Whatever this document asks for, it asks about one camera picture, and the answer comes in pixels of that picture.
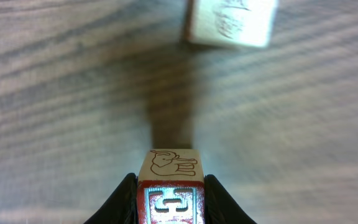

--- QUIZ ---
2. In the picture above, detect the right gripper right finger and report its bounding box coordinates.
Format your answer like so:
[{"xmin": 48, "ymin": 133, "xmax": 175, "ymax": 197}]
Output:
[{"xmin": 204, "ymin": 174, "xmax": 257, "ymax": 224}]

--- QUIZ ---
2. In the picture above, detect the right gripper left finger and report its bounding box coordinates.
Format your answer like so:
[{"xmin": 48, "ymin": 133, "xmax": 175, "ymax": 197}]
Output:
[{"xmin": 84, "ymin": 173, "xmax": 138, "ymax": 224}]

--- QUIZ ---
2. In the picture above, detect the red top wooden block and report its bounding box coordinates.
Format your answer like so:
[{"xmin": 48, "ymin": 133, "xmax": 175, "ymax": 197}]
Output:
[{"xmin": 137, "ymin": 149, "xmax": 205, "ymax": 224}]

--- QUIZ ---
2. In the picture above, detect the plain block above red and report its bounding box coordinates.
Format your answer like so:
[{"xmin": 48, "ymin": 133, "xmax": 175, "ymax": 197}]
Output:
[{"xmin": 185, "ymin": 0, "xmax": 279, "ymax": 48}]

